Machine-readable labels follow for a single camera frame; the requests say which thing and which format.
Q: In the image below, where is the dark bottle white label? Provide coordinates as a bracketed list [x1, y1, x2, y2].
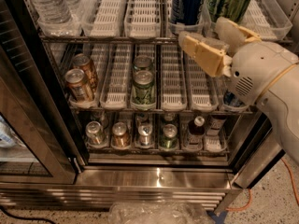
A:
[206, 115, 227, 136]

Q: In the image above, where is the gold can shelf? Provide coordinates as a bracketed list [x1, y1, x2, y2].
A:
[71, 53, 98, 92]
[64, 68, 93, 102]

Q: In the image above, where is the green can shelf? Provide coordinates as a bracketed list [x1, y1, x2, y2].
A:
[133, 55, 153, 73]
[206, 0, 250, 23]
[133, 70, 154, 105]
[160, 124, 178, 149]

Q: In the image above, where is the orange cable on floor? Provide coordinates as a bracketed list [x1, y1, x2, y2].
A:
[225, 158, 299, 213]

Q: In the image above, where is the blue can middle shelf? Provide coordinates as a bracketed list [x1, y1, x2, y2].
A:
[223, 91, 246, 108]

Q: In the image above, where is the blue pepsi can top shelf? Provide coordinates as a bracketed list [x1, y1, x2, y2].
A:
[169, 0, 205, 35]

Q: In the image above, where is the silver red can bottom shelf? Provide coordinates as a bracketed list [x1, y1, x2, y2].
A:
[138, 123, 152, 146]

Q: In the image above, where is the green can top shelf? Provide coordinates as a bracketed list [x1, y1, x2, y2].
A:
[206, 0, 250, 23]

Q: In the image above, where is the gold can rear middle shelf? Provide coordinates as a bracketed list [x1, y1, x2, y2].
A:
[71, 53, 98, 92]

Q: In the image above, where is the brown bottle white cap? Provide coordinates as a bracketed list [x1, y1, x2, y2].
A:
[185, 116, 205, 149]

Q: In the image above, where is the black cable on floor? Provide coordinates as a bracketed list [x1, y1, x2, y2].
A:
[0, 204, 58, 224]

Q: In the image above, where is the green can front middle shelf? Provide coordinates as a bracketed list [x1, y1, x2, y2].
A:
[133, 70, 154, 105]

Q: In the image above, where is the steel fridge cabinet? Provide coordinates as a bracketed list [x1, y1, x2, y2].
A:
[0, 0, 292, 212]

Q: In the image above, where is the green can bottom shelf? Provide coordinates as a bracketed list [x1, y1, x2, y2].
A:
[160, 124, 178, 149]

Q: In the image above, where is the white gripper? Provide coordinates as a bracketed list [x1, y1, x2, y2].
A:
[178, 17, 298, 105]

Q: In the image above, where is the green can rear middle shelf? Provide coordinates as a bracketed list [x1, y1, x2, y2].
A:
[133, 55, 153, 73]

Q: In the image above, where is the clear water bottle front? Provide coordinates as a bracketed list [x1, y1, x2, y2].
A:
[31, 0, 72, 24]

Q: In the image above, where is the copper can bottom shelf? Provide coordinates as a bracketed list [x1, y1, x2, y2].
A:
[112, 122, 130, 147]

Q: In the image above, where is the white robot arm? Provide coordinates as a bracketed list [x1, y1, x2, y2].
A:
[178, 17, 299, 164]

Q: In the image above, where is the glass fridge door left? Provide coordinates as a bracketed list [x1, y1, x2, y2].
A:
[0, 0, 76, 184]

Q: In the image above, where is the silver can bottom shelf left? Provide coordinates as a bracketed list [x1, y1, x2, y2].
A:
[85, 121, 106, 145]

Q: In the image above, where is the clear plastic bag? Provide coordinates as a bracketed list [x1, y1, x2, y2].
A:
[108, 202, 215, 224]

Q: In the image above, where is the gold can front middle shelf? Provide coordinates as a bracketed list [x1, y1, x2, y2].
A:
[64, 68, 93, 102]

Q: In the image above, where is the steel fridge door right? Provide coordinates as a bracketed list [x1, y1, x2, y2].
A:
[233, 131, 286, 189]

